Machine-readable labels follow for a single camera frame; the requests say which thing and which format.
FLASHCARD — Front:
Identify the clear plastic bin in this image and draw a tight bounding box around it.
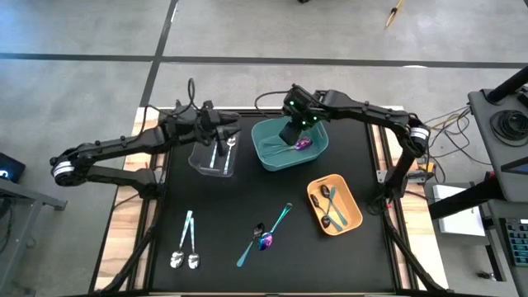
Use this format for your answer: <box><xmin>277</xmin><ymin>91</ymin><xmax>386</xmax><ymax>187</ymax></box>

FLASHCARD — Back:
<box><xmin>187</xmin><ymin>123</ymin><xmax>243</xmax><ymax>179</ymax></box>

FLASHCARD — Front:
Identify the orange plastic bin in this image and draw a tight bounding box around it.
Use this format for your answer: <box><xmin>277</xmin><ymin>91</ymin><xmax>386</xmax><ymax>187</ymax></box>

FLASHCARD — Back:
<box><xmin>306</xmin><ymin>173</ymin><xmax>364</xmax><ymax>238</ymax></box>

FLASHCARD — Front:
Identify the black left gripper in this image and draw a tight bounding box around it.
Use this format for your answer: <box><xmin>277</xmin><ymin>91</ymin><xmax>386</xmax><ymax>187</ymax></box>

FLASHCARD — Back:
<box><xmin>193</xmin><ymin>107</ymin><xmax>243</xmax><ymax>158</ymax></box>

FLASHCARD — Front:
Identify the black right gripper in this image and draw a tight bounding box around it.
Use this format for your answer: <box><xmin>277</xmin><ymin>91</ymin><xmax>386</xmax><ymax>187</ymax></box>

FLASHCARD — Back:
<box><xmin>279</xmin><ymin>83</ymin><xmax>323</xmax><ymax>146</ymax></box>

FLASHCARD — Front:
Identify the grey keyboard stand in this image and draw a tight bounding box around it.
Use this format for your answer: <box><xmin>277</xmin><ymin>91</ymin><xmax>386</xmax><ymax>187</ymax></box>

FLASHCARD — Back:
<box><xmin>479</xmin><ymin>200</ymin><xmax>528</xmax><ymax>297</ymax></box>

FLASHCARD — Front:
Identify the teal plastic bin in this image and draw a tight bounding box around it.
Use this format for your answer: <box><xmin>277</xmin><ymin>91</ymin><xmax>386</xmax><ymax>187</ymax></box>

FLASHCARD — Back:
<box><xmin>250</xmin><ymin>116</ymin><xmax>330</xmax><ymax>172</ymax></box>

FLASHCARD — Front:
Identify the backlit keyboard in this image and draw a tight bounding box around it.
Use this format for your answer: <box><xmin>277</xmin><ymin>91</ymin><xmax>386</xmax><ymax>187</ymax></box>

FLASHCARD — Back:
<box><xmin>503</xmin><ymin>217</ymin><xmax>528</xmax><ymax>268</ymax></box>

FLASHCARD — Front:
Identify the white box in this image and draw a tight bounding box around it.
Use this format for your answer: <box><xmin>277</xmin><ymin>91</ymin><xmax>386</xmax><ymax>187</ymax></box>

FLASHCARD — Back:
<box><xmin>431</xmin><ymin>184</ymin><xmax>487</xmax><ymax>238</ymax></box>

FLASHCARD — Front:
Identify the black cable coil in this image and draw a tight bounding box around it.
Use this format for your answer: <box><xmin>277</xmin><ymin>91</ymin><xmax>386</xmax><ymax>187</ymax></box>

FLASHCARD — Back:
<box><xmin>489</xmin><ymin>109</ymin><xmax>528</xmax><ymax>148</ymax></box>

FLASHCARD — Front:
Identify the black screen device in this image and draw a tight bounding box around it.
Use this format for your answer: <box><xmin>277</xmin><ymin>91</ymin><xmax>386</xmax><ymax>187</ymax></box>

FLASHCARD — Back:
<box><xmin>0</xmin><ymin>151</ymin><xmax>26</xmax><ymax>183</ymax></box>

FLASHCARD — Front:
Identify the black table mat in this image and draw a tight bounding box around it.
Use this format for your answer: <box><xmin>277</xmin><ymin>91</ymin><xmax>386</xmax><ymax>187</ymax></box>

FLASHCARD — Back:
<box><xmin>150</xmin><ymin>110</ymin><xmax>397</xmax><ymax>294</ymax></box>

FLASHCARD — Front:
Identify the black cart beam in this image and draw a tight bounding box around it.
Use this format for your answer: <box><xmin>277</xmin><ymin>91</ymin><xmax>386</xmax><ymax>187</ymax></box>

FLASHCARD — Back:
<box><xmin>427</xmin><ymin>172</ymin><xmax>504</xmax><ymax>221</ymax></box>

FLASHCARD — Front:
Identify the floor cable bundle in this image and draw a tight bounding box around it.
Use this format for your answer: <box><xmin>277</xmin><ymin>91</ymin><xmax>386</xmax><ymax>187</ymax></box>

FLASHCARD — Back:
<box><xmin>427</xmin><ymin>105</ymin><xmax>492</xmax><ymax>166</ymax></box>

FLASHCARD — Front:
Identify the iridescent rainbow spoon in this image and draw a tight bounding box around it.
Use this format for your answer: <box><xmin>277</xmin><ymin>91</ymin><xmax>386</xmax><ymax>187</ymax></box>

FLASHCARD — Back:
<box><xmin>262</xmin><ymin>144</ymin><xmax>298</xmax><ymax>158</ymax></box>
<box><xmin>257</xmin><ymin>201</ymin><xmax>295</xmax><ymax>252</ymax></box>
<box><xmin>262</xmin><ymin>136</ymin><xmax>314</xmax><ymax>152</ymax></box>

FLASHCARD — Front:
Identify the silver spoons pair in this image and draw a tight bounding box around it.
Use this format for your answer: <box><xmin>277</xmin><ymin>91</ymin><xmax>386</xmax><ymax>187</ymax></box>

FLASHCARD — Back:
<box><xmin>169</xmin><ymin>210</ymin><xmax>194</xmax><ymax>270</ymax></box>

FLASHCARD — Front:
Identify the grey equipment cart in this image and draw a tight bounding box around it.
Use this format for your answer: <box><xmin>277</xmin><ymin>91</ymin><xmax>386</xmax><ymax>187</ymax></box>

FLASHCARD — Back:
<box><xmin>467</xmin><ymin>87</ymin><xmax>528</xmax><ymax>204</ymax></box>

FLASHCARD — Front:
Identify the grey workbench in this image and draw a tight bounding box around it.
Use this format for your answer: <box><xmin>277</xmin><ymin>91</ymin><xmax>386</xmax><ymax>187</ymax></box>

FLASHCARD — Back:
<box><xmin>0</xmin><ymin>177</ymin><xmax>68</xmax><ymax>297</ymax></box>

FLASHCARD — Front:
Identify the yellow hanging cord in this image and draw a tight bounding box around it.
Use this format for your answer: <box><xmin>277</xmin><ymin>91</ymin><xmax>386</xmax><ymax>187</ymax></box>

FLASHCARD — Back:
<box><xmin>384</xmin><ymin>0</ymin><xmax>405</xmax><ymax>29</ymax></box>

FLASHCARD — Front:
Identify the black pole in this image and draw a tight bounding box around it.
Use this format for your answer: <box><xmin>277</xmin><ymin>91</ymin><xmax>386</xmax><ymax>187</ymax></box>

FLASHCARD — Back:
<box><xmin>485</xmin><ymin>65</ymin><xmax>528</xmax><ymax>104</ymax></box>

